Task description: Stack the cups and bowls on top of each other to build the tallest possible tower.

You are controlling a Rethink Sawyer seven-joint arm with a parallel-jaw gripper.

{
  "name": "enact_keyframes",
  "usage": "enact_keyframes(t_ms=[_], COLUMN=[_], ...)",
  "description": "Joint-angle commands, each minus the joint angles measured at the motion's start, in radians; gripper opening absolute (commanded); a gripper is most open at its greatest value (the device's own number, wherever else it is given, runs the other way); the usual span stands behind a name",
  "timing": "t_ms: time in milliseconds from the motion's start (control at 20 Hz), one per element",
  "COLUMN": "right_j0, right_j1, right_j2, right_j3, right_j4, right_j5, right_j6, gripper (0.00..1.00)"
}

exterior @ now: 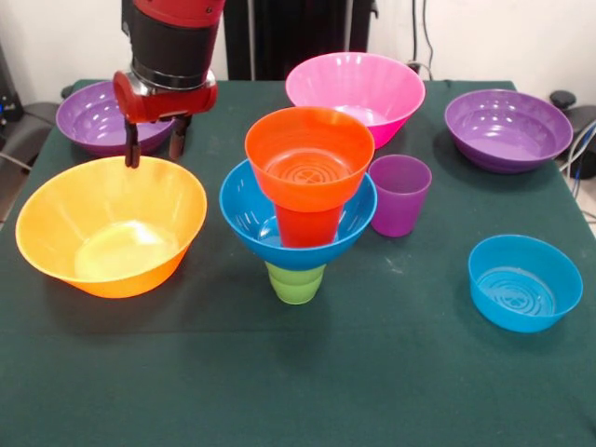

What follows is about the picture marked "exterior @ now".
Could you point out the orange plastic cup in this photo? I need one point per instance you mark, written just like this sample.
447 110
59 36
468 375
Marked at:
307 228

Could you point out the low blue plastic bowl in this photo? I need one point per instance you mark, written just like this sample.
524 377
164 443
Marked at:
512 314

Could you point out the deep blue plastic bowl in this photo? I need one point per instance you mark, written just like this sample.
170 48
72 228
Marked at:
242 219

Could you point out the black device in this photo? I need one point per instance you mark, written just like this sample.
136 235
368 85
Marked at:
9 107

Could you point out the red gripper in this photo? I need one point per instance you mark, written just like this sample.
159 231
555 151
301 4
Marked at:
172 102

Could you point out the purple plastic bowl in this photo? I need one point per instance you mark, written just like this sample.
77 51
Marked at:
93 135
507 142

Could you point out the pink plastic bowl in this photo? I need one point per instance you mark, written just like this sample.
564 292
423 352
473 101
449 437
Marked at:
386 88

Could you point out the yellow plastic bowl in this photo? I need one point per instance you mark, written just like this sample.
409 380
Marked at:
116 251

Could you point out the purple plastic cup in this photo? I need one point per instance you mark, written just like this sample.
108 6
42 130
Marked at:
402 214

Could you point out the black round knob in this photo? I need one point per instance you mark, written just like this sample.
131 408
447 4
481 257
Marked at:
562 98

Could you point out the green plastic cup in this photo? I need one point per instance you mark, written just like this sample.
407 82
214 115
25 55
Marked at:
293 291

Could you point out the orange plastic bowl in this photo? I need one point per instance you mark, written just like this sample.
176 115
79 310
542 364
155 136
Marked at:
307 191

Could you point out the dark green table cloth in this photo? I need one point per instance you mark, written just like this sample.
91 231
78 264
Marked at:
298 372

